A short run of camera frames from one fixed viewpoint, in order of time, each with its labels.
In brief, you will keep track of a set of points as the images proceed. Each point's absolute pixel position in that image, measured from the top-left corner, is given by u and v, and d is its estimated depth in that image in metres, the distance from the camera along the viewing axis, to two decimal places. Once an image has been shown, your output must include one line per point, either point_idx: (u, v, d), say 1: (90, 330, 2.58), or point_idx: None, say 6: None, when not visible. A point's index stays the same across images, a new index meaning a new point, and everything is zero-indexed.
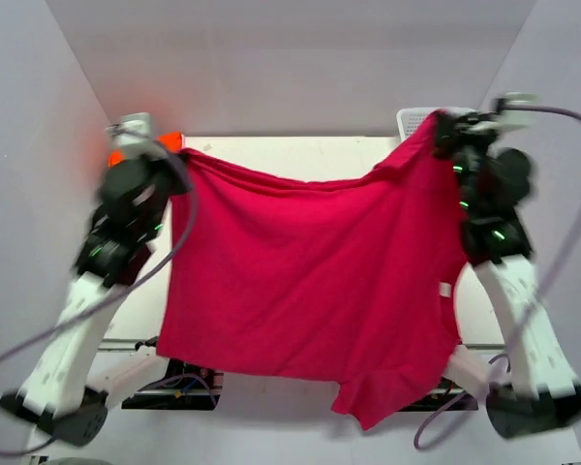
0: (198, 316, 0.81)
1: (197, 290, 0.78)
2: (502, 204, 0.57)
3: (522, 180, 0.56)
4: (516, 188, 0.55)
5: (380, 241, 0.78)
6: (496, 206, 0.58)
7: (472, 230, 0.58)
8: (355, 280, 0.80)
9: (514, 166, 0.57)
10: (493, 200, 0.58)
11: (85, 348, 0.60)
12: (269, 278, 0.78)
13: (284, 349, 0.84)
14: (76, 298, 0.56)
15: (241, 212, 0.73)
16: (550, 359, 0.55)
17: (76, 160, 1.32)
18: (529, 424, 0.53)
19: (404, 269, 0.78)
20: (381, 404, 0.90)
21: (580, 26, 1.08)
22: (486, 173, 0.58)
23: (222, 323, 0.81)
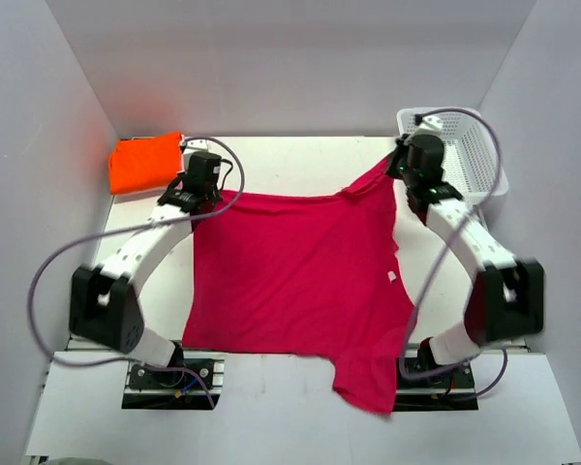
0: (218, 297, 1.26)
1: (221, 277, 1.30)
2: (426, 168, 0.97)
3: (437, 148, 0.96)
4: (432, 152, 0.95)
5: (335, 235, 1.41)
6: (425, 170, 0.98)
7: (414, 193, 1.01)
8: (321, 262, 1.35)
9: (429, 141, 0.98)
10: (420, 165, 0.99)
11: (155, 254, 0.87)
12: (269, 260, 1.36)
13: (280, 323, 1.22)
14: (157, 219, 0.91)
15: (257, 220, 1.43)
16: (491, 247, 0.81)
17: (77, 162, 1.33)
18: (495, 292, 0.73)
19: (353, 256, 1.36)
20: (371, 383, 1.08)
21: (579, 28, 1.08)
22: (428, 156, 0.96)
23: (236, 298, 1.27)
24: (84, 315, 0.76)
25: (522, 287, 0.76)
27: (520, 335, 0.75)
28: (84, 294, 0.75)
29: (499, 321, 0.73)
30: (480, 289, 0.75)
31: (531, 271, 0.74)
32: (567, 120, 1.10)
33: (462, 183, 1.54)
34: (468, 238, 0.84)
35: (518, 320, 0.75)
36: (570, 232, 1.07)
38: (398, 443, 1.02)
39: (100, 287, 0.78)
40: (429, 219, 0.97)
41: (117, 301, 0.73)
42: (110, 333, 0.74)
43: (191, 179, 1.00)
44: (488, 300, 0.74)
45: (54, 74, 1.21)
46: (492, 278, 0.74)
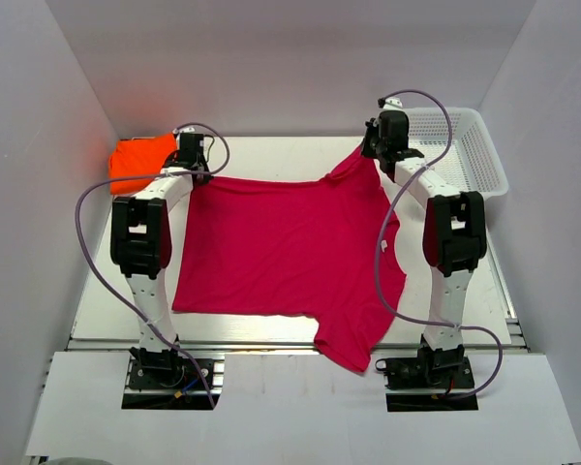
0: (208, 269, 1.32)
1: (211, 250, 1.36)
2: (392, 134, 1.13)
3: (399, 116, 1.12)
4: (395, 121, 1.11)
5: (324, 211, 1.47)
6: (391, 137, 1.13)
7: (382, 155, 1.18)
8: (308, 234, 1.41)
9: (393, 112, 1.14)
10: (386, 133, 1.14)
11: (170, 195, 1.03)
12: (258, 234, 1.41)
13: (268, 290, 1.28)
14: (167, 171, 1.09)
15: (246, 199, 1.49)
16: (442, 185, 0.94)
17: (77, 161, 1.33)
18: (443, 214, 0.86)
19: (343, 229, 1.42)
20: (349, 341, 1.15)
21: (579, 28, 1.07)
22: (392, 125, 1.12)
23: (225, 269, 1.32)
24: (124, 237, 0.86)
25: (467, 215, 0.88)
27: (468, 256, 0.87)
28: (124, 218, 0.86)
29: (448, 239, 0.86)
30: (431, 213, 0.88)
31: (472, 197, 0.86)
32: (567, 122, 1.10)
33: (462, 182, 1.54)
34: (426, 181, 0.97)
35: (465, 242, 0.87)
36: (569, 232, 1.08)
38: (399, 443, 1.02)
39: (133, 216, 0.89)
40: (396, 177, 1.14)
41: (156, 215, 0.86)
42: (151, 246, 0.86)
43: (184, 152, 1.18)
44: (439, 225, 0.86)
45: (55, 75, 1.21)
46: (439, 203, 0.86)
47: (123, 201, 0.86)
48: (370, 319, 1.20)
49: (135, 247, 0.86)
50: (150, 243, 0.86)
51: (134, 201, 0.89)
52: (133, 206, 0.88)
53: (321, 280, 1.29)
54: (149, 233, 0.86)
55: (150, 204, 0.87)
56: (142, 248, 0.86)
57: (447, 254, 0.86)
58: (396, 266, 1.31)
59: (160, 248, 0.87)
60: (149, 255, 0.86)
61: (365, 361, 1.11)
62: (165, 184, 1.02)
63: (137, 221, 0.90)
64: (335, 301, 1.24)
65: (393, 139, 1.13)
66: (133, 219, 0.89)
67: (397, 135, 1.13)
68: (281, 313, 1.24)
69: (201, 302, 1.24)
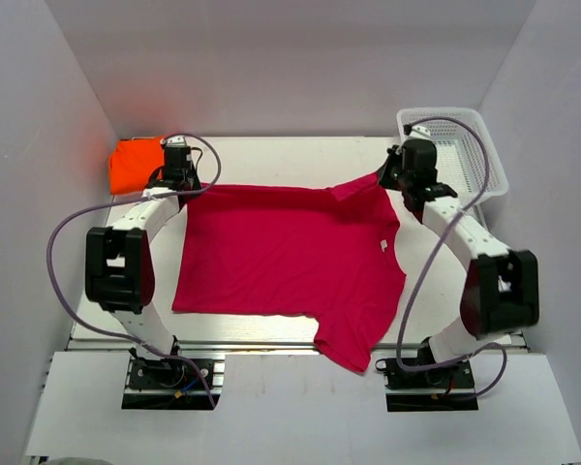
0: (207, 269, 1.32)
1: (210, 250, 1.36)
2: (418, 168, 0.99)
3: (427, 147, 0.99)
4: (423, 151, 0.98)
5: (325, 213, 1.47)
6: (417, 170, 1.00)
7: (408, 191, 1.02)
8: (309, 236, 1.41)
9: (420, 143, 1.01)
10: (412, 165, 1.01)
11: (153, 221, 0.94)
12: (259, 235, 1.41)
13: (267, 290, 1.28)
14: (150, 193, 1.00)
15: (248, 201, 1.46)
16: (484, 239, 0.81)
17: (76, 161, 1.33)
18: (488, 280, 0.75)
19: (345, 235, 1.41)
20: (348, 342, 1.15)
21: (579, 28, 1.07)
22: (420, 157, 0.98)
23: (225, 269, 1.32)
24: (101, 274, 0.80)
25: (516, 277, 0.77)
27: (516, 325, 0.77)
28: (99, 251, 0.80)
29: (494, 308, 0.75)
30: (474, 274, 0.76)
31: (524, 259, 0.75)
32: (567, 121, 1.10)
33: (462, 183, 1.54)
34: (463, 232, 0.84)
35: (514, 311, 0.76)
36: (570, 232, 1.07)
38: (398, 443, 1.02)
39: (110, 247, 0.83)
40: (424, 218, 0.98)
41: (135, 248, 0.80)
42: (131, 283, 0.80)
43: (169, 170, 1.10)
44: (484, 294, 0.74)
45: (55, 75, 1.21)
46: (483, 264, 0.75)
47: (99, 233, 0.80)
48: (370, 319, 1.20)
49: (111, 285, 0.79)
50: (129, 278, 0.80)
51: (110, 232, 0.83)
52: (109, 237, 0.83)
53: (321, 281, 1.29)
54: (128, 267, 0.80)
55: (129, 235, 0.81)
56: (122, 285, 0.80)
57: (493, 325, 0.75)
58: (396, 266, 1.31)
59: (140, 283, 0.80)
60: (128, 292, 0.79)
61: (365, 361, 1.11)
62: (146, 208, 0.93)
63: (115, 252, 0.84)
64: (335, 303, 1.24)
65: (419, 174, 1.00)
66: (110, 251, 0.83)
67: (426, 168, 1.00)
68: (282, 313, 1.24)
69: (199, 302, 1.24)
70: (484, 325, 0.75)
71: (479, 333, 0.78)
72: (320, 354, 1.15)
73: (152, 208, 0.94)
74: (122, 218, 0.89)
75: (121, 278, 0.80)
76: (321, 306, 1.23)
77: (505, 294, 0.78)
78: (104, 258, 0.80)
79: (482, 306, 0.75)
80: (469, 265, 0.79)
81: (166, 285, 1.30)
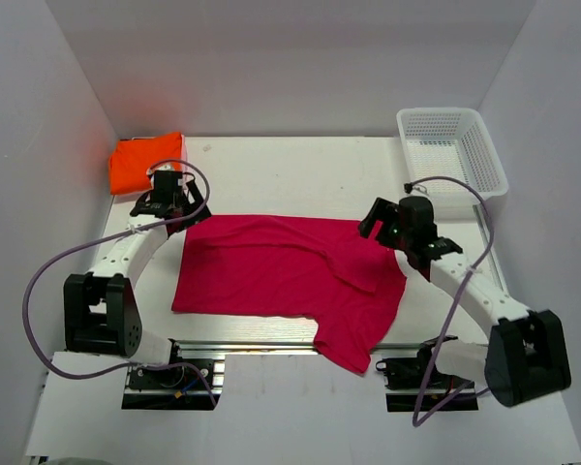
0: (208, 271, 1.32)
1: (211, 253, 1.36)
2: (419, 224, 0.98)
3: (422, 203, 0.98)
4: (419, 209, 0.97)
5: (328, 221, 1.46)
6: (417, 228, 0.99)
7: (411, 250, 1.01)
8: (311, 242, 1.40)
9: (415, 200, 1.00)
10: (412, 222, 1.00)
11: (137, 258, 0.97)
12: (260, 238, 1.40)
13: (267, 293, 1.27)
14: (136, 225, 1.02)
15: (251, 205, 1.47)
16: (502, 299, 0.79)
17: (76, 162, 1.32)
18: (513, 346, 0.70)
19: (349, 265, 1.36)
20: (348, 345, 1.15)
21: (579, 27, 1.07)
22: (417, 215, 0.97)
23: (226, 271, 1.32)
24: (82, 325, 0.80)
25: (540, 338, 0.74)
27: (548, 390, 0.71)
28: (79, 303, 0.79)
29: (523, 377, 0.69)
30: (499, 343, 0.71)
31: (548, 322, 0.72)
32: (567, 122, 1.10)
33: (462, 183, 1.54)
34: (477, 294, 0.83)
35: (543, 375, 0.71)
36: (570, 233, 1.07)
38: (396, 445, 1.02)
39: (91, 294, 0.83)
40: (432, 276, 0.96)
41: (114, 297, 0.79)
42: (113, 334, 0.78)
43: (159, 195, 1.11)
44: (509, 358, 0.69)
45: (55, 76, 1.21)
46: (507, 330, 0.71)
47: (76, 282, 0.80)
48: (370, 320, 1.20)
49: (92, 338, 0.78)
50: (110, 331, 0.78)
51: (91, 278, 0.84)
52: (89, 284, 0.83)
53: (321, 283, 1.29)
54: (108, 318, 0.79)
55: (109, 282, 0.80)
56: (105, 336, 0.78)
57: (524, 393, 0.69)
58: (397, 270, 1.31)
59: (123, 334, 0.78)
60: (112, 344, 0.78)
61: (365, 363, 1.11)
62: (130, 248, 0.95)
63: (96, 297, 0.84)
64: (335, 305, 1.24)
65: (420, 231, 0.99)
66: (92, 296, 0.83)
67: (426, 225, 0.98)
68: (281, 314, 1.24)
69: (198, 304, 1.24)
70: (515, 394, 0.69)
71: (511, 405, 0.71)
72: (320, 355, 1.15)
73: (135, 245, 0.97)
74: (103, 260, 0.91)
75: (103, 330, 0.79)
76: (321, 308, 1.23)
77: (531, 357, 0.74)
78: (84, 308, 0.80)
79: (511, 375, 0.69)
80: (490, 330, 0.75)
81: (165, 287, 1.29)
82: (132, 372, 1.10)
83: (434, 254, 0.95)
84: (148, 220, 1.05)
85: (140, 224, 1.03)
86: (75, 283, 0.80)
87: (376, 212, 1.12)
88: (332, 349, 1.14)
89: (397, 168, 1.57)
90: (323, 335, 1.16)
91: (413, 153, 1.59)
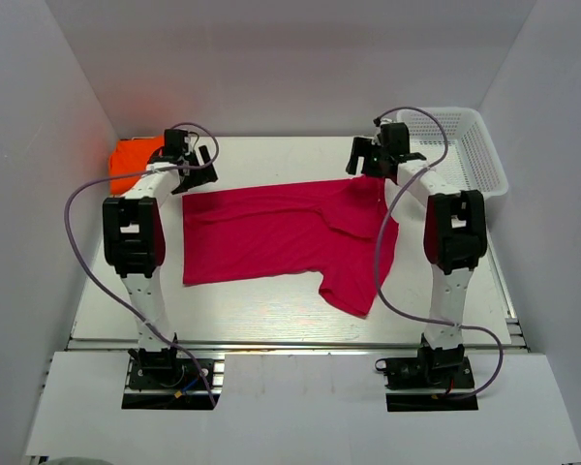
0: (211, 244, 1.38)
1: (210, 228, 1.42)
2: (393, 139, 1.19)
3: (398, 125, 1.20)
4: (395, 127, 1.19)
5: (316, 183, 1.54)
6: (392, 142, 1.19)
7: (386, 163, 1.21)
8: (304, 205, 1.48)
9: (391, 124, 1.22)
10: (388, 139, 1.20)
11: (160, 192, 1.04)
12: (257, 207, 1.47)
13: (271, 257, 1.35)
14: (153, 168, 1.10)
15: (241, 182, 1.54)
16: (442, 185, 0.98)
17: (76, 160, 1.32)
18: (442, 213, 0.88)
19: None
20: (353, 294, 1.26)
21: None
22: (392, 133, 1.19)
23: (228, 242, 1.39)
24: (118, 238, 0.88)
25: (468, 214, 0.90)
27: (468, 254, 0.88)
28: (114, 220, 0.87)
29: (448, 238, 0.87)
30: (432, 211, 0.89)
31: (472, 196, 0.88)
32: (567, 120, 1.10)
33: (462, 182, 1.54)
34: (426, 181, 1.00)
35: (465, 240, 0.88)
36: (570, 232, 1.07)
38: (396, 445, 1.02)
39: (123, 216, 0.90)
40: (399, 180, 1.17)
41: (147, 213, 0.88)
42: (145, 246, 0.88)
43: (168, 147, 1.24)
44: (440, 222, 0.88)
45: (54, 75, 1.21)
46: (440, 201, 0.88)
47: (112, 203, 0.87)
48: (370, 266, 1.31)
49: (128, 247, 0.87)
50: (144, 242, 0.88)
51: (123, 201, 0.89)
52: (122, 206, 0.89)
53: (320, 239, 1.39)
54: (142, 232, 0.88)
55: (141, 203, 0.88)
56: (137, 247, 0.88)
57: (448, 253, 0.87)
58: (389, 219, 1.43)
59: (154, 245, 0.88)
60: (145, 254, 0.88)
61: (368, 307, 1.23)
62: (152, 181, 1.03)
63: (128, 220, 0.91)
64: (337, 258, 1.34)
65: (394, 145, 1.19)
66: (124, 219, 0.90)
67: (399, 139, 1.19)
68: (288, 272, 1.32)
69: (208, 273, 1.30)
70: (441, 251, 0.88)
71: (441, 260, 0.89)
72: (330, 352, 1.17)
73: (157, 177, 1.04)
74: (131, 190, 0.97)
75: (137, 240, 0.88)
76: (324, 261, 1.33)
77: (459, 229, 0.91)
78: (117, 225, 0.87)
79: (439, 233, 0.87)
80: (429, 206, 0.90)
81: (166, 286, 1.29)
82: (133, 370, 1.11)
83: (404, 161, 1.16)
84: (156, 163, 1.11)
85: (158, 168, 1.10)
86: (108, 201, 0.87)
87: (356, 150, 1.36)
88: (339, 299, 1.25)
89: None
90: (330, 287, 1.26)
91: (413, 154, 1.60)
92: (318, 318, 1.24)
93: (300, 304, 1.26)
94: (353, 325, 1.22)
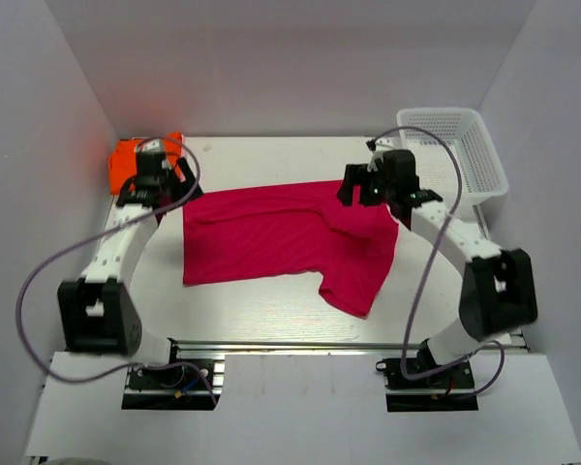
0: (211, 245, 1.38)
1: (210, 229, 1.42)
2: (401, 175, 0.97)
3: (406, 155, 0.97)
4: (404, 160, 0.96)
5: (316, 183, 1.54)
6: (400, 178, 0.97)
7: (397, 201, 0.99)
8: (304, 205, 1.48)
9: (398, 152, 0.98)
10: (393, 174, 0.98)
11: (129, 254, 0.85)
12: (258, 207, 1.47)
13: (271, 258, 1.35)
14: (123, 219, 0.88)
15: (241, 182, 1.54)
16: (475, 241, 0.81)
17: (76, 161, 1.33)
18: (486, 287, 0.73)
19: None
20: (353, 294, 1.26)
21: None
22: (400, 168, 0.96)
23: (228, 242, 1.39)
24: (80, 327, 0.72)
25: (510, 277, 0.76)
27: (516, 325, 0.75)
28: (75, 308, 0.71)
29: (495, 317, 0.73)
30: (473, 287, 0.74)
31: (517, 258, 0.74)
32: (568, 121, 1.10)
33: (462, 182, 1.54)
34: (454, 236, 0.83)
35: (513, 314, 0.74)
36: (570, 232, 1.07)
38: (396, 445, 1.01)
39: (85, 297, 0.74)
40: (412, 225, 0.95)
41: (112, 299, 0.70)
42: (114, 333, 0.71)
43: (142, 176, 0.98)
44: (482, 298, 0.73)
45: (54, 75, 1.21)
46: (480, 266, 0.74)
47: (70, 288, 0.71)
48: (370, 266, 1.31)
49: (93, 339, 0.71)
50: (111, 332, 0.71)
51: (83, 283, 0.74)
52: (82, 288, 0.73)
53: (320, 239, 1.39)
54: (108, 321, 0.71)
55: (105, 289, 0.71)
56: (106, 337, 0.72)
57: (495, 329, 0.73)
58: (389, 219, 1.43)
59: (125, 334, 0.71)
60: (113, 345, 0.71)
61: (368, 307, 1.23)
62: (120, 241, 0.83)
63: (92, 300, 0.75)
64: (337, 258, 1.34)
65: (403, 182, 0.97)
66: (87, 299, 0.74)
67: (408, 174, 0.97)
68: (288, 272, 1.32)
69: (208, 274, 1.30)
70: (486, 329, 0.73)
71: (480, 337, 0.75)
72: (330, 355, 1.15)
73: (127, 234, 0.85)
74: (93, 262, 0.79)
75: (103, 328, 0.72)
76: (324, 261, 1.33)
77: (501, 295, 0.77)
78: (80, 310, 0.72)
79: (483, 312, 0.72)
80: (464, 270, 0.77)
81: (166, 287, 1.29)
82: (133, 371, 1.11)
83: (417, 201, 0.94)
84: (128, 205, 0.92)
85: (129, 217, 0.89)
86: (63, 288, 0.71)
87: (350, 176, 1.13)
88: (338, 300, 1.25)
89: None
90: (330, 287, 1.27)
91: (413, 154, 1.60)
92: (319, 317, 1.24)
93: (300, 304, 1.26)
94: (353, 325, 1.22)
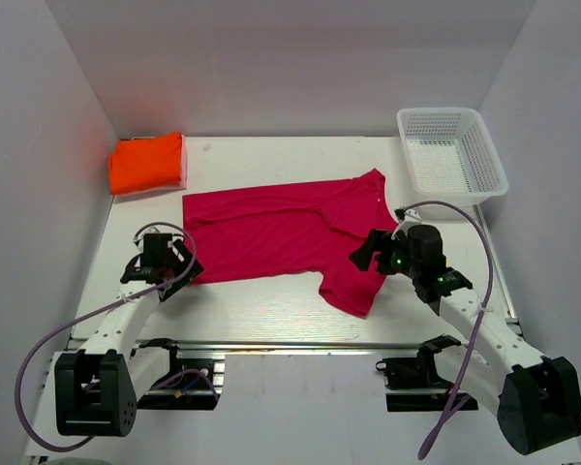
0: (211, 245, 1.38)
1: (210, 229, 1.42)
2: (428, 257, 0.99)
3: (433, 236, 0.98)
4: (430, 243, 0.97)
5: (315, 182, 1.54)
6: (427, 259, 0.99)
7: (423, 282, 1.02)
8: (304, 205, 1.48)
9: (425, 232, 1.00)
10: (420, 254, 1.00)
11: (132, 329, 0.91)
12: (257, 208, 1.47)
13: (271, 258, 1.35)
14: (128, 293, 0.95)
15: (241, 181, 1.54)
16: (514, 345, 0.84)
17: (76, 161, 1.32)
18: (530, 396, 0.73)
19: None
20: (353, 294, 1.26)
21: None
22: (428, 251, 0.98)
23: (228, 243, 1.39)
24: (75, 405, 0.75)
25: (553, 384, 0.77)
27: (562, 438, 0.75)
28: (71, 384, 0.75)
29: (540, 432, 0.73)
30: (513, 395, 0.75)
31: (563, 371, 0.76)
32: (567, 121, 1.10)
33: (462, 183, 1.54)
34: (491, 336, 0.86)
35: (558, 423, 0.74)
36: (569, 232, 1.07)
38: (396, 445, 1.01)
39: (84, 370, 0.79)
40: (441, 309, 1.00)
41: (109, 377, 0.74)
42: (107, 413, 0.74)
43: (148, 254, 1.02)
44: (527, 410, 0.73)
45: (54, 76, 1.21)
46: (522, 379, 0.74)
47: (70, 361, 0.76)
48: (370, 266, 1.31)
49: (88, 416, 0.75)
50: (106, 411, 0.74)
51: (82, 356, 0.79)
52: (81, 361, 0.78)
53: (319, 239, 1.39)
54: (104, 399, 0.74)
55: (103, 365, 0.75)
56: (100, 414, 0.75)
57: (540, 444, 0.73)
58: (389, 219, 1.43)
59: (118, 415, 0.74)
60: (107, 423, 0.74)
61: (368, 307, 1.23)
62: (123, 318, 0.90)
63: (89, 374, 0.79)
64: (337, 258, 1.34)
65: (431, 263, 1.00)
66: (85, 374, 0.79)
67: (436, 258, 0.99)
68: (288, 272, 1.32)
69: (208, 274, 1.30)
70: (530, 443, 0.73)
71: (527, 452, 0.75)
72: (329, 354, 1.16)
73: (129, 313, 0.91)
74: (95, 333, 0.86)
75: (98, 407, 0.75)
76: (324, 261, 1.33)
77: (544, 401, 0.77)
78: (76, 387, 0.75)
79: (529, 427, 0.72)
80: (505, 379, 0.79)
81: None
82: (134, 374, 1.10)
83: (444, 290, 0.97)
84: (132, 281, 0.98)
85: (133, 292, 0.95)
86: (62, 362, 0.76)
87: (373, 246, 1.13)
88: (339, 300, 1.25)
89: (397, 168, 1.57)
90: (330, 288, 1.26)
91: (412, 154, 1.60)
92: (319, 318, 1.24)
93: (300, 304, 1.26)
94: (353, 325, 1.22)
